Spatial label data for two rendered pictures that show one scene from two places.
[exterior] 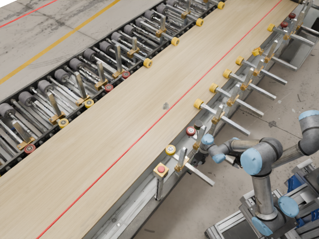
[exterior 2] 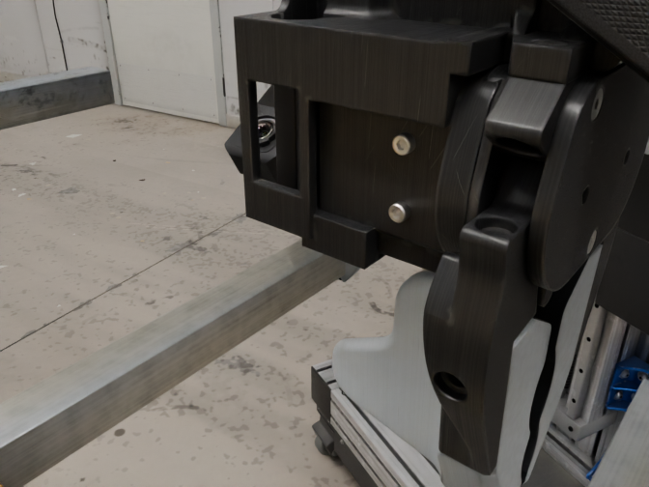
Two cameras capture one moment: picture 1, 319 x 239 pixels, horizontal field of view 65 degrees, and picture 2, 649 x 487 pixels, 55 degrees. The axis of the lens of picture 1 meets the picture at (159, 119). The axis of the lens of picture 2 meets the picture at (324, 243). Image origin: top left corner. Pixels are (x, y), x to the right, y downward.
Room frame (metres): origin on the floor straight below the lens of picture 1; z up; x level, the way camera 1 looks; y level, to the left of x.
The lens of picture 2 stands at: (0.89, -0.17, 1.08)
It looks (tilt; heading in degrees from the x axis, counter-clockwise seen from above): 27 degrees down; 272
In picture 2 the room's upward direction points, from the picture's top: straight up
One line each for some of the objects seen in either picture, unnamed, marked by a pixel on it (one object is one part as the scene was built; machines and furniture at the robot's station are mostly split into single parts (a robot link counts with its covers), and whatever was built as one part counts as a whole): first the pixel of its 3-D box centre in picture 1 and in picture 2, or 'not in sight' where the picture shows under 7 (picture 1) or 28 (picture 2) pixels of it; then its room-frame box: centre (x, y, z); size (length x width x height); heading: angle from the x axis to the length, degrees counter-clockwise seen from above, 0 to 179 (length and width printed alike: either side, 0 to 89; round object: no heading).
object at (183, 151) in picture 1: (180, 163); not in sight; (0.85, -0.18, 0.89); 0.04 x 0.04 x 0.48; 54
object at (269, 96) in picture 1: (250, 85); not in sight; (1.67, -0.83, 0.95); 0.50 x 0.04 x 0.04; 54
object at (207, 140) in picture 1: (207, 142); not in sight; (0.85, -0.32, 1.22); 0.09 x 0.08 x 0.11; 34
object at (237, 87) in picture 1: (230, 102); not in sight; (1.46, -0.63, 0.93); 0.04 x 0.04 x 0.48; 54
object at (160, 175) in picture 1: (161, 171); not in sight; (0.64, -0.03, 1.18); 0.07 x 0.07 x 0.08; 54
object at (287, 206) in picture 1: (284, 209); not in sight; (0.45, -0.75, 1.21); 0.13 x 0.12 x 0.14; 124
